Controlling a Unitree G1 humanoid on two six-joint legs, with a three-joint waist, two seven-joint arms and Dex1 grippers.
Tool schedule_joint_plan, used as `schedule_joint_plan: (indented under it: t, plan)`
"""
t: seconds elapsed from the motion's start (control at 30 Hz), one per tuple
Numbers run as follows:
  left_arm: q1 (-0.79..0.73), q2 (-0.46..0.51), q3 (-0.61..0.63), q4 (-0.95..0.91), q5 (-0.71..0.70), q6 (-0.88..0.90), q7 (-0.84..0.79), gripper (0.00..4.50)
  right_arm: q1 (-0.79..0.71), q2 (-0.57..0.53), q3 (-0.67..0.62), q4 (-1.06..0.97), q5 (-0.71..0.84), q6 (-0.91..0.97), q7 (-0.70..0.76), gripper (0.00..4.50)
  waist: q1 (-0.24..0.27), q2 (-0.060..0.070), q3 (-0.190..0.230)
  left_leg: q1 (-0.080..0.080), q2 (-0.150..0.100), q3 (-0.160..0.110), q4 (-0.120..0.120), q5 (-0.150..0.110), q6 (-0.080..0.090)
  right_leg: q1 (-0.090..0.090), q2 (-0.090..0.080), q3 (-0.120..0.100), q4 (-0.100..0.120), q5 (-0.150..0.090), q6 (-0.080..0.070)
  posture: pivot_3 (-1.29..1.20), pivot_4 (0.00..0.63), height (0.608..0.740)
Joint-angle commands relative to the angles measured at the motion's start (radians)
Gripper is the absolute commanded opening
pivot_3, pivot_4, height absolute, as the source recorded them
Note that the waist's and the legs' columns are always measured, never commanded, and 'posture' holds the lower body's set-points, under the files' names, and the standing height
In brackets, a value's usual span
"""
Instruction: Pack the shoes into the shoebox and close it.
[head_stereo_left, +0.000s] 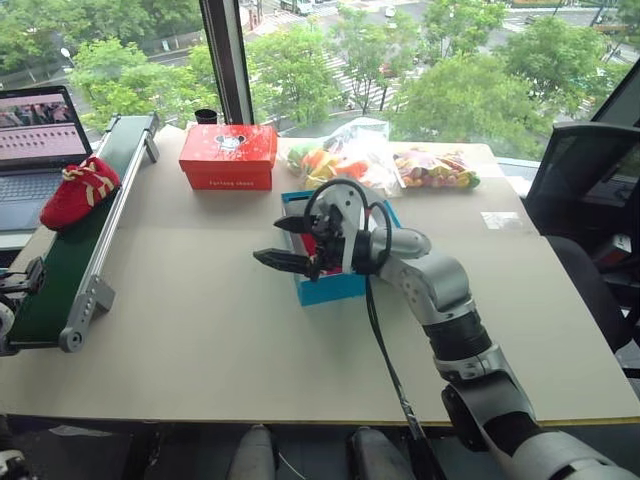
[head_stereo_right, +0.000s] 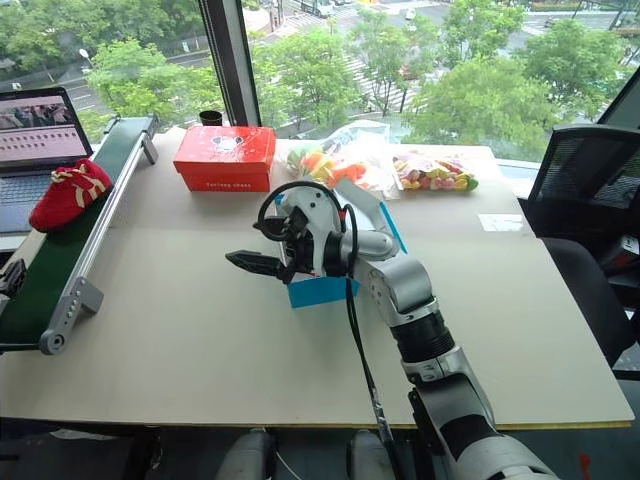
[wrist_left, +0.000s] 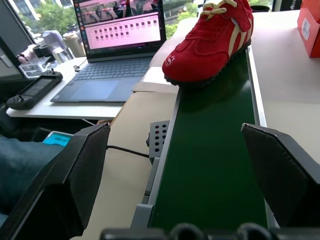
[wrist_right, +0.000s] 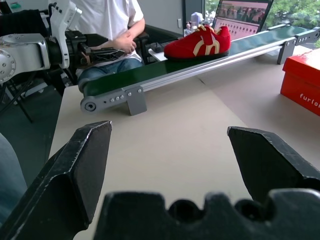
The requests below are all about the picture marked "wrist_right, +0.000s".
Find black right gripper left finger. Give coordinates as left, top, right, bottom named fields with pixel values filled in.
left=0, top=120, right=113, bottom=240

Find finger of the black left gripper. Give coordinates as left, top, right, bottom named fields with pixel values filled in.
left=84, top=46, right=126, bottom=64
left=85, top=33, right=110, bottom=49

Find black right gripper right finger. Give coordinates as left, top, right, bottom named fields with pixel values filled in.
left=226, top=126, right=320, bottom=201

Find red cardboard shoebox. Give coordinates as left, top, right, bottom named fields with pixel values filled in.
left=280, top=47, right=320, bottom=114

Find person's bare hand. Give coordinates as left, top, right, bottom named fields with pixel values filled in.
left=113, top=31, right=137, bottom=55

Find person in white T-shirt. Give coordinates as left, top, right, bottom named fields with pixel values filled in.
left=73, top=0, right=146, bottom=86

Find small white side table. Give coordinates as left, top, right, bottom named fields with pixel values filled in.
left=147, top=47, right=169, bottom=62

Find black joystick controller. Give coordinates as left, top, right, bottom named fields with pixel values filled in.
left=149, top=42, right=165, bottom=54

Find bystander's blue jeans leg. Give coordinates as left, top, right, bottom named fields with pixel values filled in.
left=0, top=133, right=28, bottom=226

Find black office chair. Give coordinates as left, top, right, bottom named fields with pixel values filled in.
left=133, top=24, right=181, bottom=66

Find black cloth garment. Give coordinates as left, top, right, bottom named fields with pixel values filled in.
left=0, top=9, right=49, bottom=39

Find black tripod legs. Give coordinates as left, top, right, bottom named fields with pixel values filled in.
left=0, top=72, right=36, bottom=124

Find red plush shoe, yellow stripes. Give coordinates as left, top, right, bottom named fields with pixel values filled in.
left=163, top=24, right=232, bottom=62

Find pale purple toy figure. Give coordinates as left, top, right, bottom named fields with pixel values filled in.
left=190, top=11, right=204, bottom=33

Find laptop with open screen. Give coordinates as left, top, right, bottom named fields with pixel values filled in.
left=211, top=0, right=275, bottom=35

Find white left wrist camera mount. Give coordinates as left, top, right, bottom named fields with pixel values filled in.
left=48, top=1, right=83, bottom=69

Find green conveyor belt, grey frame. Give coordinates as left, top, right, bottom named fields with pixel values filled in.
left=79, top=24, right=320, bottom=117

